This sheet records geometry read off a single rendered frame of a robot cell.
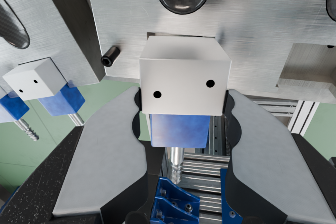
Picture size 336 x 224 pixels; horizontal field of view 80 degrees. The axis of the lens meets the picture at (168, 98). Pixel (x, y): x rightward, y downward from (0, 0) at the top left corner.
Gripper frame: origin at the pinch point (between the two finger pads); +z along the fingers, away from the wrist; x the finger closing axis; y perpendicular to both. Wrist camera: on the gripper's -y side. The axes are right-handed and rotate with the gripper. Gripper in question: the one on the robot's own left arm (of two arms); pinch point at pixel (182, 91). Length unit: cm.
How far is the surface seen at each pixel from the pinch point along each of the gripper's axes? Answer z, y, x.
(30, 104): 124, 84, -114
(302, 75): 6.1, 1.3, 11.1
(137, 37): 5.3, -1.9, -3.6
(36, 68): 8.8, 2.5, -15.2
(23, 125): 13.9, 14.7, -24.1
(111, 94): 111, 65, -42
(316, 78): 5.6, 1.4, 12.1
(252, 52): 4.1, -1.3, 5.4
